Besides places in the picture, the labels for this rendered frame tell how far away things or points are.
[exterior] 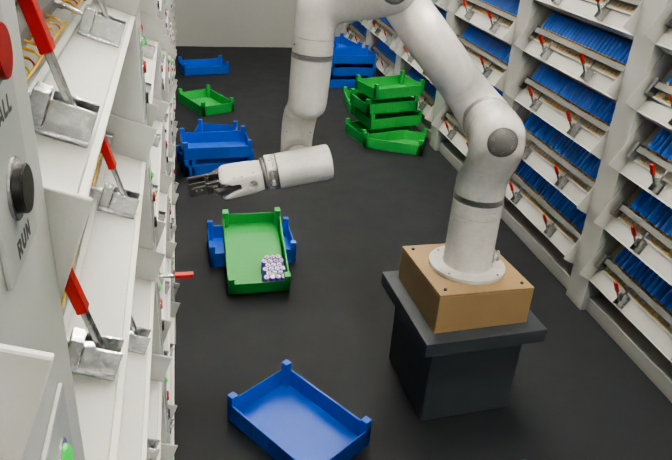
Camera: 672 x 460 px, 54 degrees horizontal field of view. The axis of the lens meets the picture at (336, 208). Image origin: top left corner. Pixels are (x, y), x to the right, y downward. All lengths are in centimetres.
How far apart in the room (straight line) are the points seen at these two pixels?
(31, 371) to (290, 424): 154
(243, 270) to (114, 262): 155
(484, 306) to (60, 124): 129
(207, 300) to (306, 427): 62
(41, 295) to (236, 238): 205
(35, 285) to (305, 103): 123
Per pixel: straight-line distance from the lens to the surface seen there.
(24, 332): 24
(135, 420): 79
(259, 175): 149
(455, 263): 162
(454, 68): 145
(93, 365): 55
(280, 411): 176
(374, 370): 190
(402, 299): 170
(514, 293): 163
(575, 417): 192
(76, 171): 42
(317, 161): 151
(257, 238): 231
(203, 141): 314
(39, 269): 27
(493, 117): 144
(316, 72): 144
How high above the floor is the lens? 123
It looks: 27 degrees down
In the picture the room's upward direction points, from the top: 4 degrees clockwise
